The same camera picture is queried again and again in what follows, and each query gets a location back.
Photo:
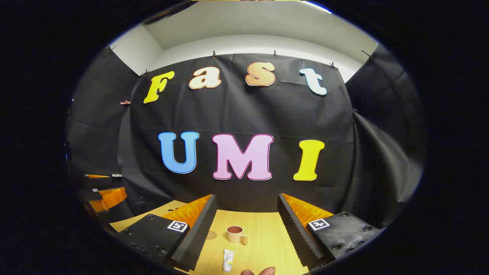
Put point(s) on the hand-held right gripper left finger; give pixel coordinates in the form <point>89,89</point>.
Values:
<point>196,236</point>

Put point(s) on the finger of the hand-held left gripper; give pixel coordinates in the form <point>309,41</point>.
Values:
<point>96,176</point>
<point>110,196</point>

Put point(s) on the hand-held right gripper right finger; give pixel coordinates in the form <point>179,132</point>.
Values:
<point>300,236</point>

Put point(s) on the round brown coaster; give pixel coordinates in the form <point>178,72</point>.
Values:
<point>211,235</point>

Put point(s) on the beige cup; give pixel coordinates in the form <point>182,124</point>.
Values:
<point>235,235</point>

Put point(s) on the white toothpaste tube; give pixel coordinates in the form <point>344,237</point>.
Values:
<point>228,261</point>

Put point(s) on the wooden desktop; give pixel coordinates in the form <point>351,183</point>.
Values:
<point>263,236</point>

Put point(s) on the black backdrop cloth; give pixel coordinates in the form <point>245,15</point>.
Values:
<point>237,114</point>

